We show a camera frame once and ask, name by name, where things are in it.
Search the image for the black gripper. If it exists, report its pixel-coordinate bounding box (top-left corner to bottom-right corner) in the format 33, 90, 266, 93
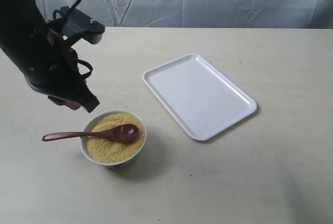
1, 18, 100, 113

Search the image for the white rectangular plastic tray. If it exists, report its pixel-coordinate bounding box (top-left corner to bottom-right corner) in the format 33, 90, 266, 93
142, 54, 257, 142

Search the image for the brown wooden spoon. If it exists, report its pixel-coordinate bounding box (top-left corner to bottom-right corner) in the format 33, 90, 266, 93
42, 124, 139, 143

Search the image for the yellow-brown granular powder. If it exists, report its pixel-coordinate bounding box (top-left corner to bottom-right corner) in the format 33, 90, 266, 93
84, 113, 145, 163

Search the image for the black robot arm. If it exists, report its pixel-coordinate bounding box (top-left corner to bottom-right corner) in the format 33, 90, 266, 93
1, 0, 105, 112

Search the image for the white ceramic bowl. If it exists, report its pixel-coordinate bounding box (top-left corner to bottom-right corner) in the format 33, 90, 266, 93
80, 110, 147, 168

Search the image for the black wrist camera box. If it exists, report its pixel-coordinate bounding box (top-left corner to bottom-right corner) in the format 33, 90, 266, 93
48, 6, 105, 46

